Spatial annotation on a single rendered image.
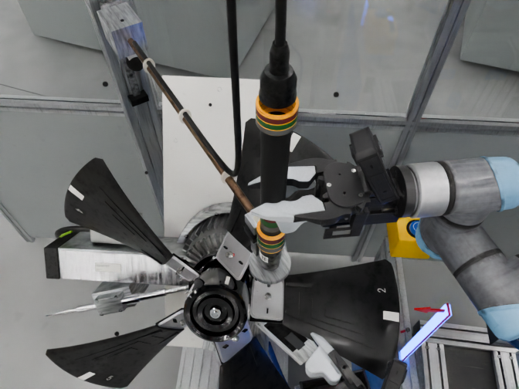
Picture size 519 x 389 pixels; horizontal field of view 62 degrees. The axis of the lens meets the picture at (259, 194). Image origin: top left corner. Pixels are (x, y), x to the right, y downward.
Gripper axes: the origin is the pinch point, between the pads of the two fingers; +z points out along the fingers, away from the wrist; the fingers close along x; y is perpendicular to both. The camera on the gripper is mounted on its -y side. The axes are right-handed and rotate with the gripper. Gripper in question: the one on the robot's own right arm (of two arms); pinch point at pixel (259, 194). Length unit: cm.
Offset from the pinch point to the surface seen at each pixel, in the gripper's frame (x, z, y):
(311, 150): 16.5, -11.0, 11.3
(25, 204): 89, 98, 119
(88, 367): -7, 36, 47
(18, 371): 25, 103, 154
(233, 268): 4.1, 4.4, 29.3
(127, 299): 6, 28, 44
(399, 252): 15, -38, 53
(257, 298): -0.2, 0.2, 34.5
